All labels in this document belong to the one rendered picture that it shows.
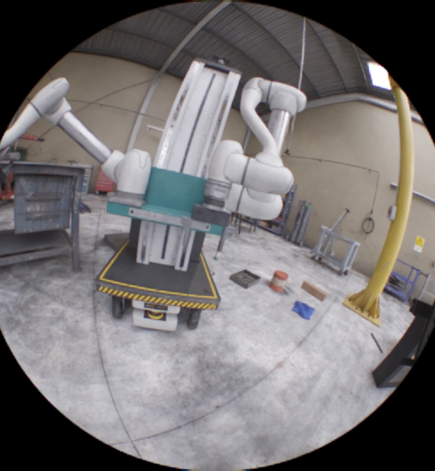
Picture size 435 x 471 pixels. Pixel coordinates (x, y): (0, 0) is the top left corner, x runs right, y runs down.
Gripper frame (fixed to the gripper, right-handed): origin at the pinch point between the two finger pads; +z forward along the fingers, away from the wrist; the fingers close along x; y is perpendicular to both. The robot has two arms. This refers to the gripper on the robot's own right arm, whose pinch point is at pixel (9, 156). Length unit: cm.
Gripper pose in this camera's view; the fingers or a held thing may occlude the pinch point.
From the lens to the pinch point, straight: 109.9
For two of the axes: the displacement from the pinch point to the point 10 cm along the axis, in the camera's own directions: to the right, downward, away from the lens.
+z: -0.3, -8.8, 4.7
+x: 3.9, -4.5, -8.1
